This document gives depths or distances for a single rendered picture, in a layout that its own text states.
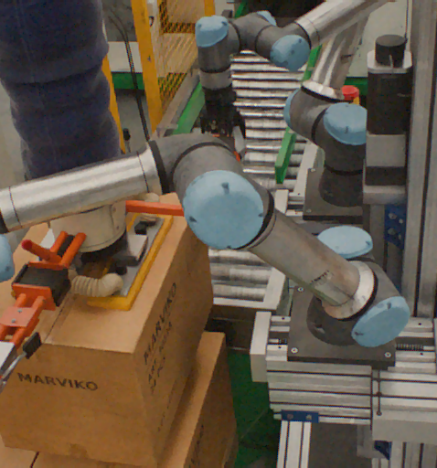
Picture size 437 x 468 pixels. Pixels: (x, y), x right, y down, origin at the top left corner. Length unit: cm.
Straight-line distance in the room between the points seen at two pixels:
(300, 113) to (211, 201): 92
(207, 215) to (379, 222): 67
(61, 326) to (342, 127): 82
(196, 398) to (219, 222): 111
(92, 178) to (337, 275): 45
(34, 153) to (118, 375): 50
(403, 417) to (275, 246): 54
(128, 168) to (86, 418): 75
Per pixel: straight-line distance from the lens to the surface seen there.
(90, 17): 157
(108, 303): 177
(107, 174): 133
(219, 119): 188
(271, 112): 353
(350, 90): 261
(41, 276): 168
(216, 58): 182
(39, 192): 134
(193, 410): 224
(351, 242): 158
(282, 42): 176
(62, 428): 196
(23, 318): 160
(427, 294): 186
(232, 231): 123
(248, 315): 244
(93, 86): 162
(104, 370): 175
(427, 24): 151
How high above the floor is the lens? 225
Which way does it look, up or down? 37 degrees down
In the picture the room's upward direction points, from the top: 7 degrees counter-clockwise
